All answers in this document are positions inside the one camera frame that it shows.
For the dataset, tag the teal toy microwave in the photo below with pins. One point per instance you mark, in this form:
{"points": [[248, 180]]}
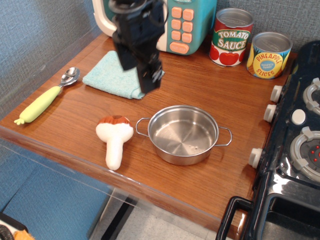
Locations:
{"points": [[187, 25]]}

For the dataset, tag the plush mushroom toy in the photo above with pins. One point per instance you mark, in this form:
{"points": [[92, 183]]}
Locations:
{"points": [[114, 130]]}

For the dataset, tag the tomato sauce can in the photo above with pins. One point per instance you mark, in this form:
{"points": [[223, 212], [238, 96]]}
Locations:
{"points": [[231, 33]]}

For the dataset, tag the white stove knob middle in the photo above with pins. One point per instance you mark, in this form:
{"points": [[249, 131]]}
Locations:
{"points": [[269, 113]]}

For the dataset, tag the light blue folded towel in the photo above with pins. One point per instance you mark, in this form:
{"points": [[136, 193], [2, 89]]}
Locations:
{"points": [[108, 76]]}

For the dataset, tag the pineapple slices can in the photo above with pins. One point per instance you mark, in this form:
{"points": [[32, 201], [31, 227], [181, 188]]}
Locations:
{"points": [[268, 56]]}

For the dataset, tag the white stove knob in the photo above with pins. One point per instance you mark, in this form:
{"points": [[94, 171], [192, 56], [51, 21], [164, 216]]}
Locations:
{"points": [[269, 113], [254, 157], [276, 93]]}

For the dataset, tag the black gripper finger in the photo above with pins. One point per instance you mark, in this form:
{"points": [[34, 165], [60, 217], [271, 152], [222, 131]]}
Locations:
{"points": [[126, 58], [150, 73]]}

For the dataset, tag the orange plush object corner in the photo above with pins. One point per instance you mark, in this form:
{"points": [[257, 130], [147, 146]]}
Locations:
{"points": [[22, 235]]}

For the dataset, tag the white stove knob front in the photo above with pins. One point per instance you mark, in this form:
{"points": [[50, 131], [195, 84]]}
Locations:
{"points": [[254, 157]]}

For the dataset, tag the small steel pot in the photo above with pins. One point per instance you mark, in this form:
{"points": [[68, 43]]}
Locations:
{"points": [[183, 135]]}

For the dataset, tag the white stove knob rear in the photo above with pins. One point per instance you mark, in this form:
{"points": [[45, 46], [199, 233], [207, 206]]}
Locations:
{"points": [[276, 93]]}

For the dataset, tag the black toy stove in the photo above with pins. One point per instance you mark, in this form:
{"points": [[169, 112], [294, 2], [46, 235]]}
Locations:
{"points": [[286, 189]]}

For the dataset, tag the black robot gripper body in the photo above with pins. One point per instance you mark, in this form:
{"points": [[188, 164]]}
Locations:
{"points": [[139, 25]]}

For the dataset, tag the spoon with green handle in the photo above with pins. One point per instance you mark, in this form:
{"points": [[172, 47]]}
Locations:
{"points": [[40, 104]]}

